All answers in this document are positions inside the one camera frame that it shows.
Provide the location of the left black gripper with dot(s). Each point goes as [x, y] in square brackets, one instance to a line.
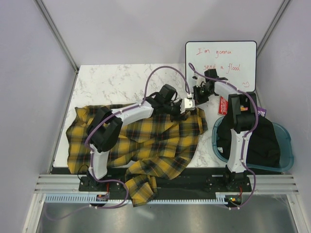
[179, 116]

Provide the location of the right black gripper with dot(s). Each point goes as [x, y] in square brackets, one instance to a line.
[198, 100]

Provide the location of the yellow plaid flannel shirt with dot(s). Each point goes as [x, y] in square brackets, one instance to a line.
[160, 148]

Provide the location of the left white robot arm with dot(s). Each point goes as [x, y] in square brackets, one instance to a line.
[104, 129]

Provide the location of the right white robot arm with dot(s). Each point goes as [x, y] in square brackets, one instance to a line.
[242, 116]

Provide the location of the red card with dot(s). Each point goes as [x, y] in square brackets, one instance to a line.
[223, 106]

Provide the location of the white dry-erase board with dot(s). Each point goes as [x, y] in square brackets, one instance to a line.
[234, 60]

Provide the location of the black shirt in bin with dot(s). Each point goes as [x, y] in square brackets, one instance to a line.
[263, 148]

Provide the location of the teal plastic bin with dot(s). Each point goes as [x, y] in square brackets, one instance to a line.
[284, 140]

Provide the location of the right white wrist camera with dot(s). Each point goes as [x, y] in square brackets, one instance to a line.
[200, 81]

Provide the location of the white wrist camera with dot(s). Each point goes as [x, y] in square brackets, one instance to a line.
[200, 81]
[187, 104]

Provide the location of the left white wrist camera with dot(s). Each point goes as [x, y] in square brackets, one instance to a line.
[187, 104]

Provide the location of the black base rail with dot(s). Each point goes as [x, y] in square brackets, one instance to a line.
[211, 180]

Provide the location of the white slotted cable duct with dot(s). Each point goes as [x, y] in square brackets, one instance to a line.
[117, 198]

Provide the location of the aluminium frame rails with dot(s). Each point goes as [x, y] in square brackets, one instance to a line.
[69, 184]

